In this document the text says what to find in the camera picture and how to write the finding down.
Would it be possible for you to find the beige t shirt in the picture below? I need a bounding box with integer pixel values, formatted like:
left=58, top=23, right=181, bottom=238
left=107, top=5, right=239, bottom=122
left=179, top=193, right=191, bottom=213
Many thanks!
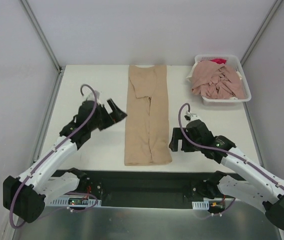
left=124, top=65, right=172, bottom=166

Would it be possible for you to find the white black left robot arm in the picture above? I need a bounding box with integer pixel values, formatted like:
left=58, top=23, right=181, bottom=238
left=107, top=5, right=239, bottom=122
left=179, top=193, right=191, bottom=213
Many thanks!
left=3, top=99, right=127, bottom=223

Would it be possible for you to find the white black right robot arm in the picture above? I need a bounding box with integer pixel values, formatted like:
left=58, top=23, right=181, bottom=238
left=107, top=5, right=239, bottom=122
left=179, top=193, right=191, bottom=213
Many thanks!
left=169, top=119, right=284, bottom=231

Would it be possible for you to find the pink t shirt pile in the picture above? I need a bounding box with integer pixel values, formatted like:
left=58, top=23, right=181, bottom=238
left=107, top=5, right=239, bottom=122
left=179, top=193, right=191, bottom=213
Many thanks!
left=189, top=60, right=245, bottom=100

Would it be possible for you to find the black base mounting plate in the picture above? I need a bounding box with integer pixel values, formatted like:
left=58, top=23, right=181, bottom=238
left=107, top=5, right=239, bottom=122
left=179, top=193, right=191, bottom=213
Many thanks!
left=66, top=169, right=236, bottom=210

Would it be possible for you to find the magenta cloth in basket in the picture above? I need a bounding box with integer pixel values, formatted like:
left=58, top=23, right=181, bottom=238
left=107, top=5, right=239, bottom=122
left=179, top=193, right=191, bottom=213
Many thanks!
left=210, top=58, right=227, bottom=65

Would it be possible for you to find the white plastic basket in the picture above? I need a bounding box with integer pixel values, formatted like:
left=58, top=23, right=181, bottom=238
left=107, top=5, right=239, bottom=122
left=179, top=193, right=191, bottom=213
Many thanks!
left=187, top=54, right=251, bottom=106

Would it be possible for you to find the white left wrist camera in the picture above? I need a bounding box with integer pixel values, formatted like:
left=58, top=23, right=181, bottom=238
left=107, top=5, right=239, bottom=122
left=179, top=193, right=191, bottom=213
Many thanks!
left=86, top=90, right=101, bottom=104

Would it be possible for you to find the aluminium frame rail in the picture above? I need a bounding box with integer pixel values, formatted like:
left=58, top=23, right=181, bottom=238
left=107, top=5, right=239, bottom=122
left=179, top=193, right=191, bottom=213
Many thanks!
left=13, top=176, right=282, bottom=201

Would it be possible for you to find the right white cable duct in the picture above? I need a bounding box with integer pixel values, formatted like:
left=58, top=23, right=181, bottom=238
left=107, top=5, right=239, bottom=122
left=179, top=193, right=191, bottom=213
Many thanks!
left=192, top=200, right=210, bottom=211

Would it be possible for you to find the white cable duct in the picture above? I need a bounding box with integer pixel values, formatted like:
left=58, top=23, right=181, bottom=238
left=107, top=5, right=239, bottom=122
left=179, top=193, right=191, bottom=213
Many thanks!
left=192, top=200, right=210, bottom=211
left=47, top=196, right=102, bottom=208

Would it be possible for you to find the left white cable duct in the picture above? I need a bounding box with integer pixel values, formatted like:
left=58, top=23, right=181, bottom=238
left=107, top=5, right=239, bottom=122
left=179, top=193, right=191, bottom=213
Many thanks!
left=47, top=196, right=102, bottom=208

